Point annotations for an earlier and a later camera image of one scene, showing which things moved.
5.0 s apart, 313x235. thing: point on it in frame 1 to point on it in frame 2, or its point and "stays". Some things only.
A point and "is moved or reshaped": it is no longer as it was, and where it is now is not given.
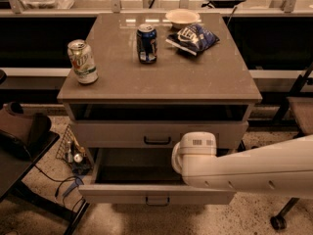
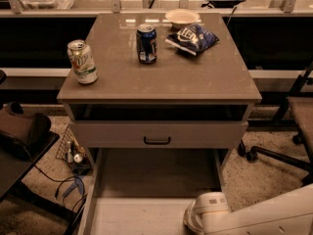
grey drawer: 144,176 is moved or reshaped
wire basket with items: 70,151 stays
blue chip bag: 193,38 stays
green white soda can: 83,62 stays
